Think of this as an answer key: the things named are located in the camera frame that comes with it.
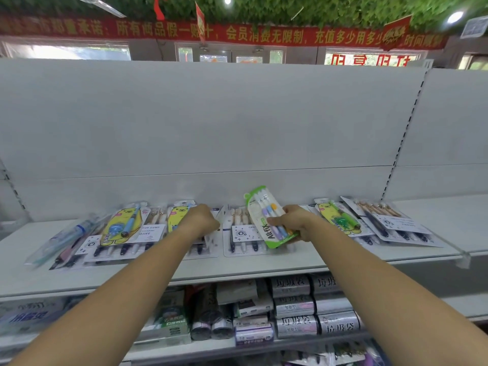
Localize blue white packets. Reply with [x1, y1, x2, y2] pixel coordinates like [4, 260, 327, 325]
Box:
[0, 296, 66, 337]

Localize green toothbrush pack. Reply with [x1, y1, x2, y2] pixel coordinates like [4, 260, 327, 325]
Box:
[244, 185, 300, 250]

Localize pile of white boxes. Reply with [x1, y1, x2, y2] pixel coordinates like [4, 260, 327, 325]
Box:
[217, 279, 276, 346]

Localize person's right hand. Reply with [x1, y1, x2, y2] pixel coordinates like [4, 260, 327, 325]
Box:
[267, 204, 319, 244]

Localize green white toothpaste box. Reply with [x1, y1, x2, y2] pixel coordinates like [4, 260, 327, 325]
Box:
[137, 289, 192, 345]

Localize small red hanging sign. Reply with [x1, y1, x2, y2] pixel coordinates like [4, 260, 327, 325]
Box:
[195, 2, 207, 45]

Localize person's right forearm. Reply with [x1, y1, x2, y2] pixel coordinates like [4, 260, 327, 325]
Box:
[305, 215, 488, 366]

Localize glass entrance doors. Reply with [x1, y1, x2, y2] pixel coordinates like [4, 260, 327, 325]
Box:
[175, 42, 285, 65]

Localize stack of grey bag rolls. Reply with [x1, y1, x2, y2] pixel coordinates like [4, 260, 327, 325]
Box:
[270, 273, 367, 340]

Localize green leaf ceiling decoration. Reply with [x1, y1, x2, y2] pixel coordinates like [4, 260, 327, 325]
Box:
[0, 0, 488, 33]

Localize white metal shelf unit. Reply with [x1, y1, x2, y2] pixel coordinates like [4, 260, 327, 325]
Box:
[0, 58, 488, 366]

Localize large red hanging sign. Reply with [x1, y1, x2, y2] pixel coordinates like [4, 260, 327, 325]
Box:
[381, 15, 413, 52]

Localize dark bag rolls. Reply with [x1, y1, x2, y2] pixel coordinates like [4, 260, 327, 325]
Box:
[190, 285, 234, 342]

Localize yellow bear toothbrush pack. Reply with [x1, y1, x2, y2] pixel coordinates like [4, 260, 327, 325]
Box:
[314, 198, 363, 235]
[100, 204, 150, 248]
[167, 201, 199, 234]

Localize person's left forearm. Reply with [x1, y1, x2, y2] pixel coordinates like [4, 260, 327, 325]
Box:
[9, 225, 214, 366]

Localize dark toothbrush pack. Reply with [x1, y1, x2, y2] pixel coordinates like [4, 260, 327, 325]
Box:
[49, 225, 100, 271]

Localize clear blue toothbrush pack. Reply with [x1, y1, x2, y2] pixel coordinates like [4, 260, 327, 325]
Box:
[24, 212, 112, 268]

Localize person's left hand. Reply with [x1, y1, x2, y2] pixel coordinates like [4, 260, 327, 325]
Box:
[176, 204, 221, 237]

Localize colourful packets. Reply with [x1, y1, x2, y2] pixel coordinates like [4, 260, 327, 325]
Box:
[280, 339, 386, 366]

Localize long red banner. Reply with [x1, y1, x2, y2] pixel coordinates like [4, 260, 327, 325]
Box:
[0, 15, 450, 51]

